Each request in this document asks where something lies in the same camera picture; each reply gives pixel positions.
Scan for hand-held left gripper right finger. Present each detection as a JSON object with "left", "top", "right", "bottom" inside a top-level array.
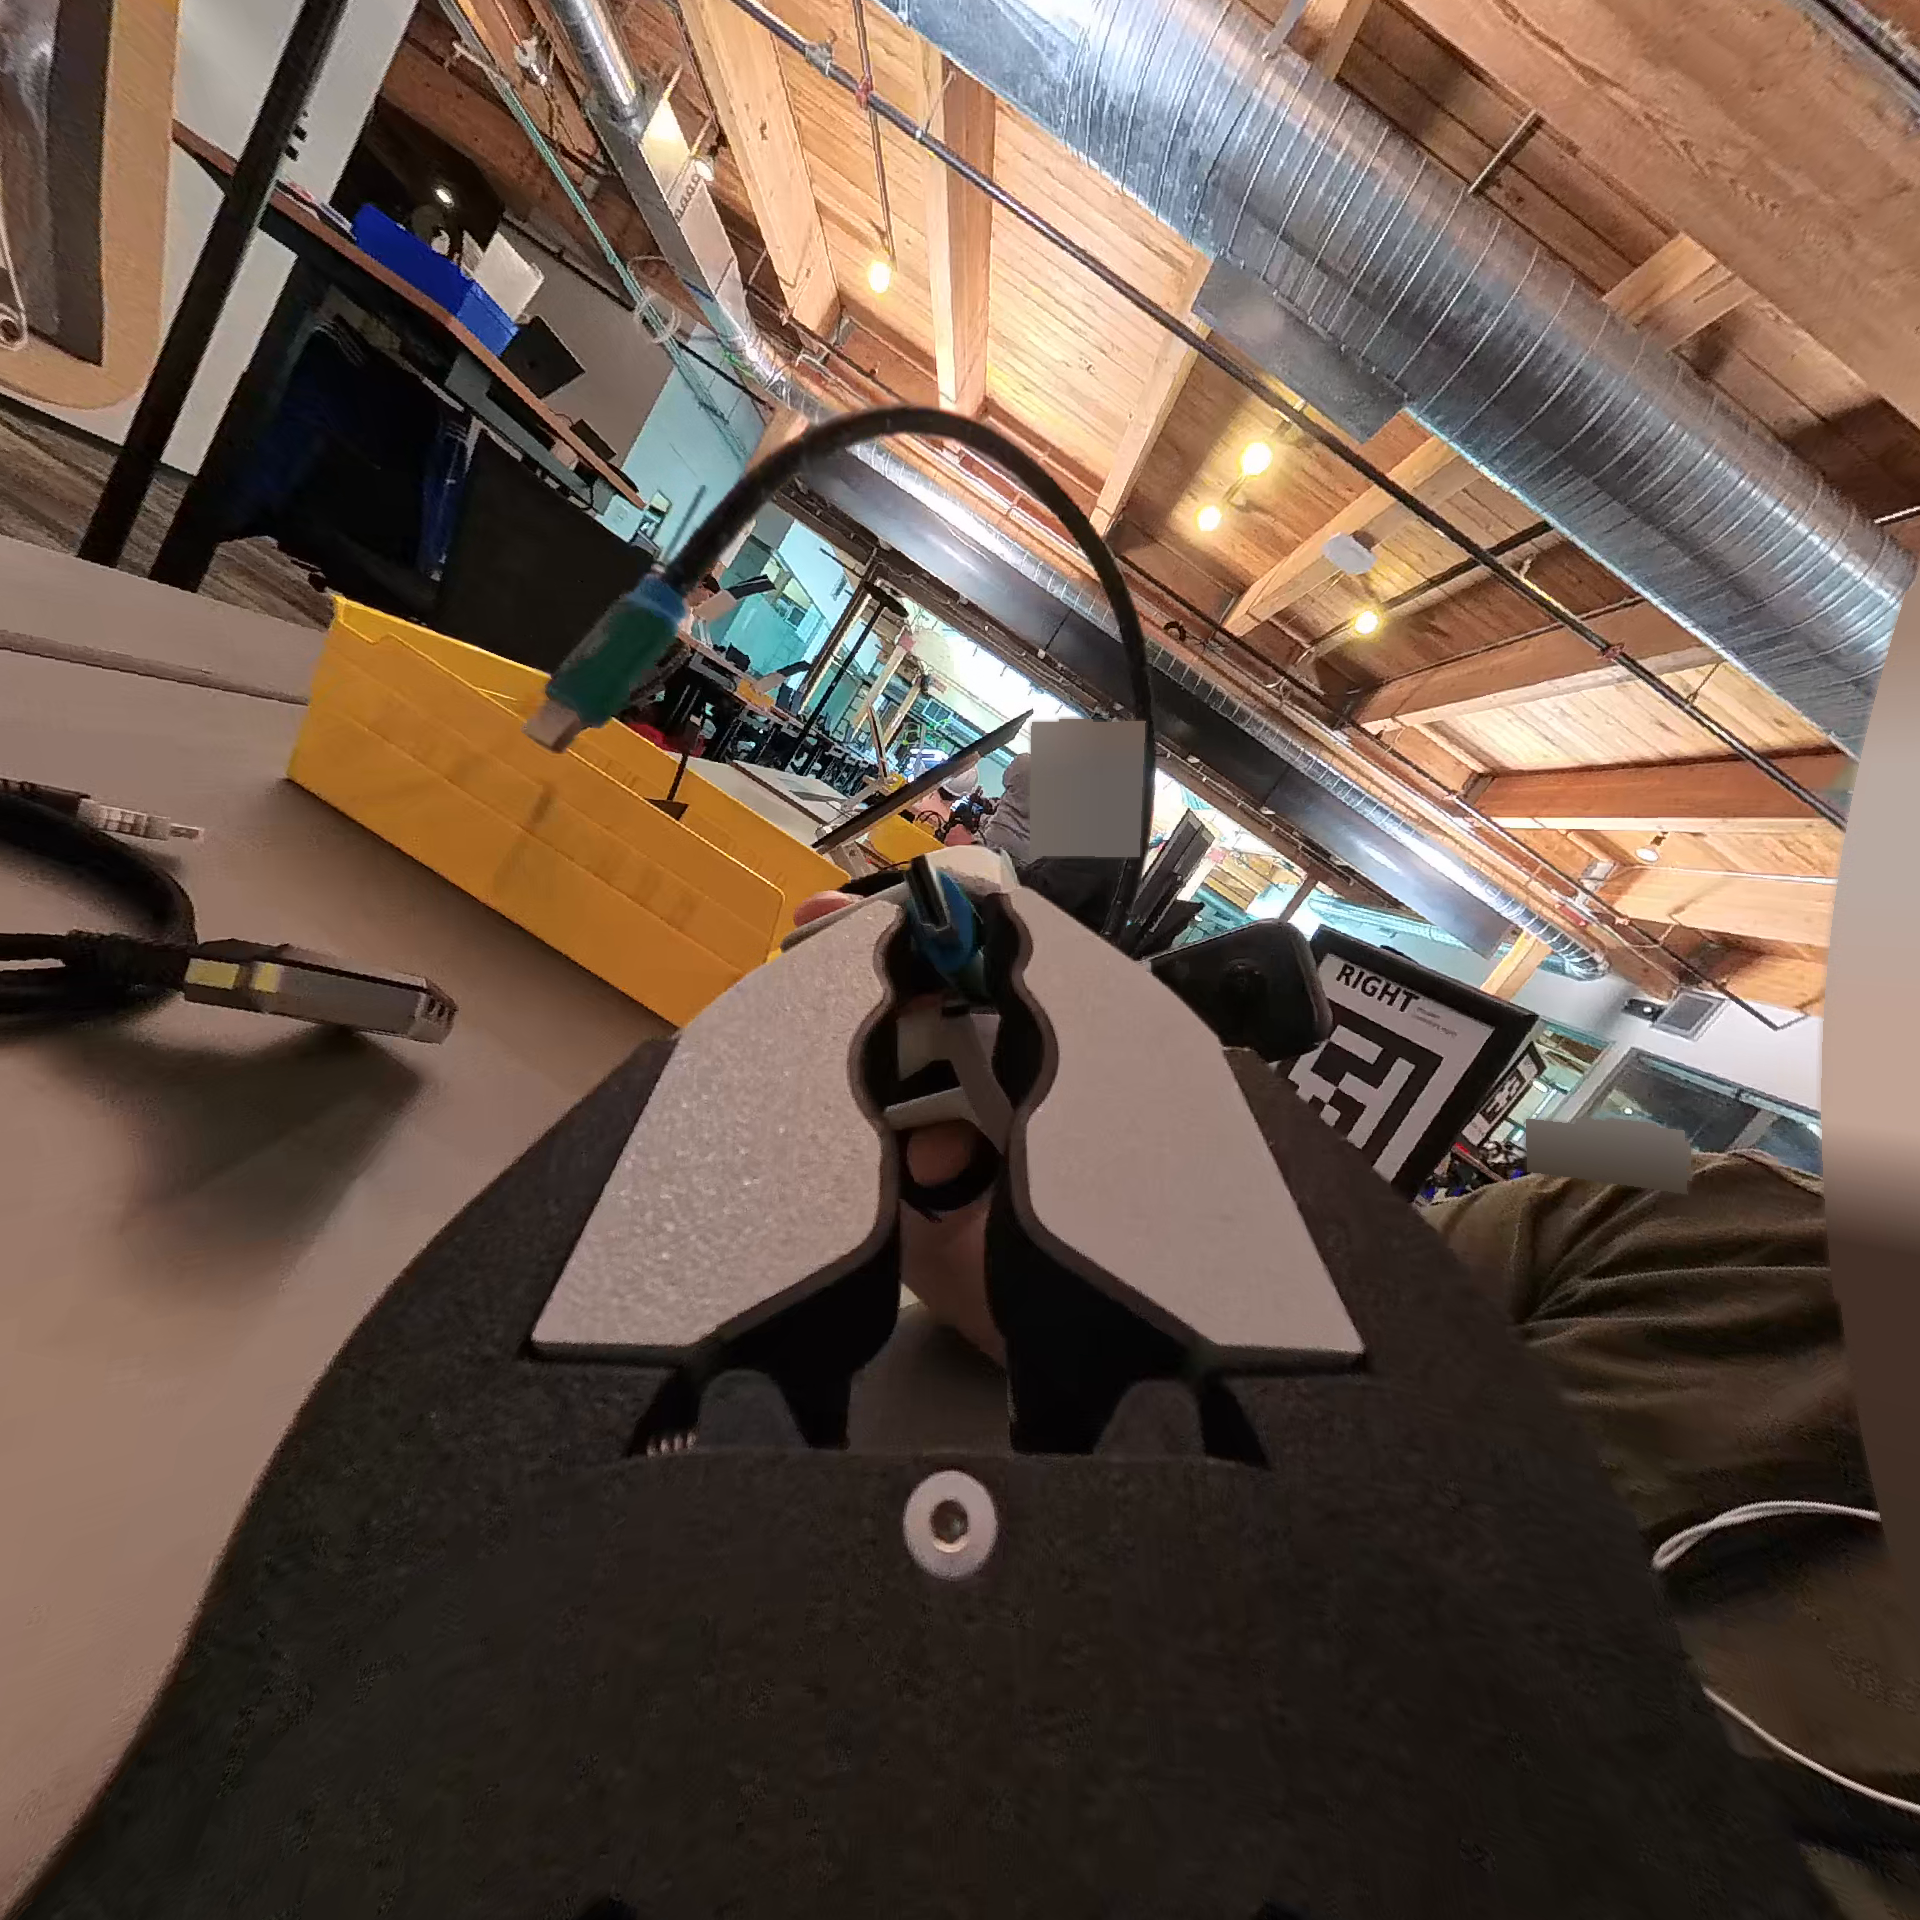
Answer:
[{"left": 1000, "top": 884, "right": 1370, "bottom": 1368}]

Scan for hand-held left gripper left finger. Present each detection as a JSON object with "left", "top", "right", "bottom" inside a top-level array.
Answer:
[{"left": 534, "top": 895, "right": 912, "bottom": 1364}]

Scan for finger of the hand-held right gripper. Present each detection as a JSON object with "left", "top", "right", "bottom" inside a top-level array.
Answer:
[{"left": 887, "top": 1002, "right": 1024, "bottom": 1135}]

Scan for yellow plastic bin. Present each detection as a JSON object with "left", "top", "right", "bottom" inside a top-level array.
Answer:
[{"left": 287, "top": 592, "right": 850, "bottom": 1030}]

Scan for braided HDMI cable green plugs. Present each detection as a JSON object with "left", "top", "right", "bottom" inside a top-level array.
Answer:
[{"left": 526, "top": 405, "right": 1161, "bottom": 1004}]

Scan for thick black cable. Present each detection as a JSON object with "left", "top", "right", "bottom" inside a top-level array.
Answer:
[{"left": 0, "top": 779, "right": 206, "bottom": 1024}]

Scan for person's right hand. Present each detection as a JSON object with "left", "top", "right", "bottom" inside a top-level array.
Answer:
[{"left": 896, "top": 1117, "right": 1011, "bottom": 1364}]

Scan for black tilted monitor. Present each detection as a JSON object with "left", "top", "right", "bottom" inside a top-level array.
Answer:
[{"left": 814, "top": 711, "right": 1040, "bottom": 859}]

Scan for person's olive clothing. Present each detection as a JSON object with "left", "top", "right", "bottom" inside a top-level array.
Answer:
[{"left": 1417, "top": 1148, "right": 1920, "bottom": 1854}]

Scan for brown top office desk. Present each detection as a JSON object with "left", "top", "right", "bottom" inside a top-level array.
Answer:
[{"left": 171, "top": 118, "right": 650, "bottom": 605}]

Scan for blue storage bin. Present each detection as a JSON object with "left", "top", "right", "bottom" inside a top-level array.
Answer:
[{"left": 352, "top": 202, "right": 521, "bottom": 357}]

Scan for black pole with round base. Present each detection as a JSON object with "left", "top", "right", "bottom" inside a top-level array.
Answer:
[{"left": 79, "top": 0, "right": 357, "bottom": 570}]

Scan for large silver air duct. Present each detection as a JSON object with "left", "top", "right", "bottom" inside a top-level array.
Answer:
[{"left": 896, "top": 0, "right": 1920, "bottom": 755}]

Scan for thin white cable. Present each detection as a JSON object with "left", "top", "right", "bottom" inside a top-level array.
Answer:
[{"left": 1651, "top": 1496, "right": 1920, "bottom": 1805}]

